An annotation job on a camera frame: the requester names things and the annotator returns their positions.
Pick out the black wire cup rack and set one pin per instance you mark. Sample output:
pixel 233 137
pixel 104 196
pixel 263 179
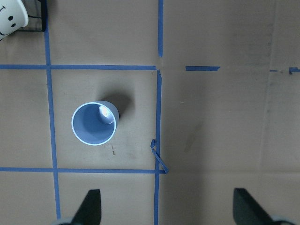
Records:
pixel 36 12

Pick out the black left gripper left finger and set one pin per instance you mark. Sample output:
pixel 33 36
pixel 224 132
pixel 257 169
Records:
pixel 89 212

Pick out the light blue plastic cup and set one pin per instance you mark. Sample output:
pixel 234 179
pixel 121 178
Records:
pixel 95 123

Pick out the white smiley face mug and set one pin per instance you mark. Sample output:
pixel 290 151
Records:
pixel 13 15

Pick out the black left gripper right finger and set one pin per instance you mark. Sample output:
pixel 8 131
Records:
pixel 247 211

